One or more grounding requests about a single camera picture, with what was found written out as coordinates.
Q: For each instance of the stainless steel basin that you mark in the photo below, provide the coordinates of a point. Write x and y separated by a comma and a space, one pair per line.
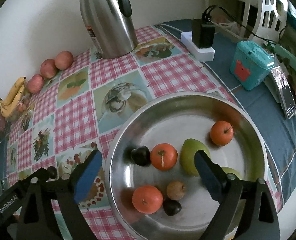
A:
163, 130

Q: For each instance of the white power strip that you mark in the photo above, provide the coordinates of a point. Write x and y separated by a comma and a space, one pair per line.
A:
205, 53

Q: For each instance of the red apple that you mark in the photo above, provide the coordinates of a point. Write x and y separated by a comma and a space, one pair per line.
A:
35, 83
48, 68
64, 60

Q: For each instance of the stainless steel thermos jug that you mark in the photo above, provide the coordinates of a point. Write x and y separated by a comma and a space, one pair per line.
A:
105, 22

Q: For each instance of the green mango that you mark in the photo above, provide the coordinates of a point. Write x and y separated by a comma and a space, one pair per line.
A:
231, 172
189, 155

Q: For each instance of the orange tangerine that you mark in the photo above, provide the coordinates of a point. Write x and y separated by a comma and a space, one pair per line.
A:
221, 133
163, 156
147, 199

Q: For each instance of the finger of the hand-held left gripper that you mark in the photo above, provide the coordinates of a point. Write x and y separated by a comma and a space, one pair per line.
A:
37, 173

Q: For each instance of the pink checked printed tablecloth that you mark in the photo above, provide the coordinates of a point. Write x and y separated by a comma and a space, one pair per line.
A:
72, 120

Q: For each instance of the grey phone stand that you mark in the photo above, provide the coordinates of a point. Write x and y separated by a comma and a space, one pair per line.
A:
273, 90

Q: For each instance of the teal plastic holder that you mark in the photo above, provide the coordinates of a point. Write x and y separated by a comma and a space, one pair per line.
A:
293, 60

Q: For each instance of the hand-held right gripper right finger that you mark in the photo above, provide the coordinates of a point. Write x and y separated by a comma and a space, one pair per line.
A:
208, 177

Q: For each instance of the black smartphone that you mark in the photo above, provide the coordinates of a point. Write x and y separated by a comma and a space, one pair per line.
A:
287, 97

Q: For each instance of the black charger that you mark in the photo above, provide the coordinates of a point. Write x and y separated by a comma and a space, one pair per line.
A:
203, 35

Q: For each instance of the white lattice plastic chair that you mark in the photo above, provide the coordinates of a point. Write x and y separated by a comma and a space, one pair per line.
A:
262, 5

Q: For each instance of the glass fruit bowl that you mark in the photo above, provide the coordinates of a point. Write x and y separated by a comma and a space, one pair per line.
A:
25, 107

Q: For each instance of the teal plastic box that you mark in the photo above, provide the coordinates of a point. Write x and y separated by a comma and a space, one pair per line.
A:
250, 70

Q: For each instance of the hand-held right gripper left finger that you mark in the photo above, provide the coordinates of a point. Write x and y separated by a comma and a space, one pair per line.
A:
87, 175

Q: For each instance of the brown kiwi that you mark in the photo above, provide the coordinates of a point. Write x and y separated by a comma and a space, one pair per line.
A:
176, 190

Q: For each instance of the yellow banana bunch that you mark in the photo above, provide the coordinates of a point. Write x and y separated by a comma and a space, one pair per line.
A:
12, 95

